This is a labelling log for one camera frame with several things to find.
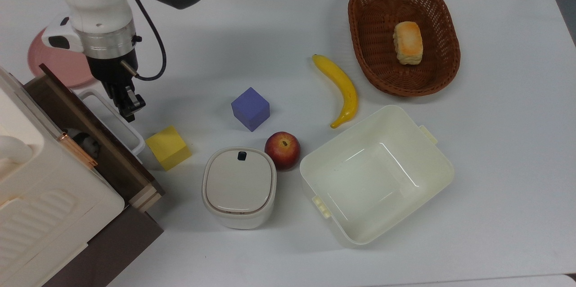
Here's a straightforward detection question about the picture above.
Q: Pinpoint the small white lidded bin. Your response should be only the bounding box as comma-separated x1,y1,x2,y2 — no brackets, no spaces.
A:
202,147,277,230

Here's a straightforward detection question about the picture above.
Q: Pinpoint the red apple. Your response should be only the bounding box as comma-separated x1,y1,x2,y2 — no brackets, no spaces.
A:
264,131,301,171

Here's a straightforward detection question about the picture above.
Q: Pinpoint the white tray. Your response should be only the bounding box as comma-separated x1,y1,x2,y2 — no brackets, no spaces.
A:
72,88,147,161

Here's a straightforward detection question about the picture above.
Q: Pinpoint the brown wicker basket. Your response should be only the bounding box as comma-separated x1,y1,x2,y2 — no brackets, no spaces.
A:
347,0,461,97

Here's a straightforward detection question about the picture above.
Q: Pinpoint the yellow cube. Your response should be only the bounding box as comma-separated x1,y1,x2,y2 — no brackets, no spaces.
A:
145,126,193,172

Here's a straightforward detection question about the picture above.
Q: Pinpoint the dark brown wooden drawer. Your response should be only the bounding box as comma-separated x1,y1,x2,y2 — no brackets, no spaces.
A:
25,63,166,215

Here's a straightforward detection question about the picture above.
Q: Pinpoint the copper cabinet door handle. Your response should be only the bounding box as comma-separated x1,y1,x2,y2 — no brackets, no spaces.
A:
58,132,98,169

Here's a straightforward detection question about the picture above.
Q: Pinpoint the toasted bread loaf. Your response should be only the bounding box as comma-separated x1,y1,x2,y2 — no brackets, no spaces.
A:
393,21,424,66

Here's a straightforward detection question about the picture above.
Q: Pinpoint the pink plate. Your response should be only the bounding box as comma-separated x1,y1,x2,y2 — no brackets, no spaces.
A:
27,28,97,89

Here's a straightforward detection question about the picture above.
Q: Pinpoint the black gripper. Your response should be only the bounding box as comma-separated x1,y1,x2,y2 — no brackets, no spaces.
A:
87,49,146,122

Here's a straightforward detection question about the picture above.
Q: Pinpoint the cream cabinet with brown base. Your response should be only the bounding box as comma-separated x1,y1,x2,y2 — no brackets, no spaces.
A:
0,64,165,287

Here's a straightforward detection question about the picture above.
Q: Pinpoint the yellow banana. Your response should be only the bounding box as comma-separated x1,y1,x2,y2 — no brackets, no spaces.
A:
312,54,359,129

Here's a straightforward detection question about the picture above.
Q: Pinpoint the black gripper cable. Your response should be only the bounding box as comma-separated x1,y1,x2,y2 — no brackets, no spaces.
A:
116,0,168,82

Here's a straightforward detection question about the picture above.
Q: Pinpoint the small grey object in drawer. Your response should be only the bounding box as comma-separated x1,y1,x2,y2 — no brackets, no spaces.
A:
67,128,102,158

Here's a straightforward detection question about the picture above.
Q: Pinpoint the purple cube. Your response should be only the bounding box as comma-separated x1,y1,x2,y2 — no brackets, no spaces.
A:
231,87,271,132

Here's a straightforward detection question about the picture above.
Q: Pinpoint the cream square plastic container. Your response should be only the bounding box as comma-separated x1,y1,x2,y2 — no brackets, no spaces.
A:
299,105,455,246

